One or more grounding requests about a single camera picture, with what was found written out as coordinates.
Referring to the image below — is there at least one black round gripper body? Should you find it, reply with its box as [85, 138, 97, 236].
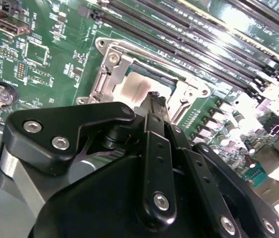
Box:
[27, 154, 220, 238]

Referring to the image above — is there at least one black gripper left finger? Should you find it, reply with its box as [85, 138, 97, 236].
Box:
[0, 91, 177, 226]

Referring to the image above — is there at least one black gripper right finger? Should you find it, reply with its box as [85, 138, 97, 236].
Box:
[157, 92, 279, 238]

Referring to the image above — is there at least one metal socket cover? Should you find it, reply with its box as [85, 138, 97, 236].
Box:
[89, 48, 211, 119]

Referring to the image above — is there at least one silver topped CPU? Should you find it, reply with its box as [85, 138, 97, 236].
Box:
[114, 59, 187, 110]

